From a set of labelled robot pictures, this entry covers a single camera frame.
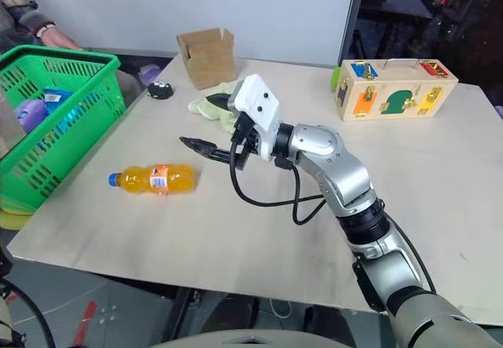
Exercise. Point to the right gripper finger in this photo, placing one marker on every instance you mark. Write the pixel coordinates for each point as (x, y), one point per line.
(221, 99)
(200, 146)

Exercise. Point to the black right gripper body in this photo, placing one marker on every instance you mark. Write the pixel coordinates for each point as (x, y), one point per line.
(249, 138)

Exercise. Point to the person's plaid sleeved forearm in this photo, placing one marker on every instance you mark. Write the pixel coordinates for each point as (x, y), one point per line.
(15, 10)

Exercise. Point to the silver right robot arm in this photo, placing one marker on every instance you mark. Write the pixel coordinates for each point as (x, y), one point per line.
(346, 175)

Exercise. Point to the green plastic shopping basket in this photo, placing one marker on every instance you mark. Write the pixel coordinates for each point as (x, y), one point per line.
(110, 62)

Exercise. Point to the person's bare hand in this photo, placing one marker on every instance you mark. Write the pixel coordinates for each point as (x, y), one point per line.
(59, 39)

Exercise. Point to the light green cloth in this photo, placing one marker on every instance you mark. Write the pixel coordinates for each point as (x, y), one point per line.
(199, 108)

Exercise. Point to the small open cardboard box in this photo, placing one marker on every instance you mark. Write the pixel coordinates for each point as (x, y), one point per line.
(212, 69)

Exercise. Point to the orange soda bottle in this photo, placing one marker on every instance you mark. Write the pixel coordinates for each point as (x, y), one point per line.
(157, 178)

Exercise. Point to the black round toy with eyes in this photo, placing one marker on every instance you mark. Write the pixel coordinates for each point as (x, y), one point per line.
(159, 90)

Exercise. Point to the small green plastic object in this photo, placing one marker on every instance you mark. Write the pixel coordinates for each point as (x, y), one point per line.
(336, 77)

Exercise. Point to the wooden latch puzzle box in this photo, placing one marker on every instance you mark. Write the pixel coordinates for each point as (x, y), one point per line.
(393, 85)

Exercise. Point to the blue packet with barcode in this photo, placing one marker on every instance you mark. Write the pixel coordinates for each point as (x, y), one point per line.
(55, 98)

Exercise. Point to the dark table leg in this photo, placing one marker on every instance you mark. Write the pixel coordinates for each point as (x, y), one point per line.
(186, 310)

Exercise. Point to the purple round container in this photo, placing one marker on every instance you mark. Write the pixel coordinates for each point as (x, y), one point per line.
(31, 114)

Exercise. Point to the person's wrist band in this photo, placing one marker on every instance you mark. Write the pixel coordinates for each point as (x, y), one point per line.
(44, 28)

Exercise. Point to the grey robot torso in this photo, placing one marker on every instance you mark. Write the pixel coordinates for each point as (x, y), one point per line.
(236, 340)

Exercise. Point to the yellow green seat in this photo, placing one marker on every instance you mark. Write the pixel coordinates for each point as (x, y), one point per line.
(12, 216)

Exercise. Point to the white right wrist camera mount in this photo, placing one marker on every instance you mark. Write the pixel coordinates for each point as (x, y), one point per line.
(257, 96)

